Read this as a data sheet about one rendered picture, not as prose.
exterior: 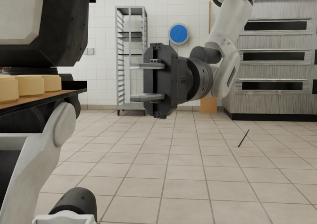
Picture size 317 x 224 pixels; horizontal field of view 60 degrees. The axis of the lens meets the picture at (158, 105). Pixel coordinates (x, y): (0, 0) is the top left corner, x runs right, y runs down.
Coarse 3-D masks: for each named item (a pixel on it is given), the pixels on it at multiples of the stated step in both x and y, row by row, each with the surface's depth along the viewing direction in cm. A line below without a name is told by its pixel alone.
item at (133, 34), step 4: (120, 32) 453; (124, 32) 453; (128, 32) 452; (132, 32) 452; (136, 32) 452; (140, 32) 452; (128, 36) 507; (132, 36) 507; (136, 36) 507; (140, 36) 507
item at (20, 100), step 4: (52, 92) 32; (56, 92) 32; (60, 92) 32; (64, 92) 32; (40, 96) 27; (44, 96) 27; (48, 96) 27; (16, 100) 23; (20, 100) 23; (24, 100) 23; (28, 100) 23; (32, 100) 23; (0, 104) 21; (4, 104) 21; (8, 104) 21; (12, 104) 21; (16, 104) 21
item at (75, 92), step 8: (64, 88) 38; (72, 88) 38; (80, 88) 38; (56, 96) 26; (64, 96) 29; (24, 104) 20; (32, 104) 21; (40, 104) 23; (0, 112) 17; (8, 112) 18
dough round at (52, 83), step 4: (44, 76) 31; (48, 76) 32; (52, 76) 32; (56, 76) 33; (44, 80) 31; (48, 80) 32; (52, 80) 32; (56, 80) 32; (60, 80) 34; (44, 84) 31; (48, 84) 32; (52, 84) 32; (56, 84) 32; (60, 84) 34; (44, 88) 31; (48, 88) 32; (52, 88) 32; (56, 88) 32; (60, 88) 34; (44, 92) 32; (48, 92) 32
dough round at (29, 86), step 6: (18, 78) 26; (24, 78) 26; (30, 78) 26; (36, 78) 27; (42, 78) 28; (18, 84) 26; (24, 84) 26; (30, 84) 26; (36, 84) 27; (42, 84) 28; (18, 90) 26; (24, 90) 26; (30, 90) 26; (36, 90) 27; (42, 90) 28; (24, 96) 26; (30, 96) 27; (36, 96) 27
